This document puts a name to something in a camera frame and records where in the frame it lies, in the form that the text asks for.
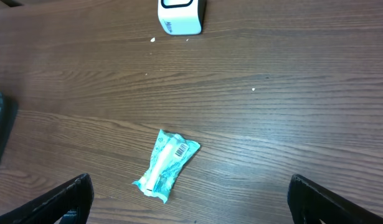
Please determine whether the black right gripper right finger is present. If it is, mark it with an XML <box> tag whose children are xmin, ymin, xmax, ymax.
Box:
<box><xmin>287</xmin><ymin>174</ymin><xmax>383</xmax><ymax>224</ymax></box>

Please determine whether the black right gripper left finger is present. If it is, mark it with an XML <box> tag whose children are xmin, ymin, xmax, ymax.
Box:
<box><xmin>0</xmin><ymin>174</ymin><xmax>94</xmax><ymax>224</ymax></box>

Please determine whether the teal white snack packet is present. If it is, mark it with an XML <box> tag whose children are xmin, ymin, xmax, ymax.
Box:
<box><xmin>133</xmin><ymin>130</ymin><xmax>201</xmax><ymax>203</ymax></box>

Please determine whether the white barcode scanner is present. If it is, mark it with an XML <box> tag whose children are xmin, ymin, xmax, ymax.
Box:
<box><xmin>158</xmin><ymin>0</ymin><xmax>207</xmax><ymax>35</ymax></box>

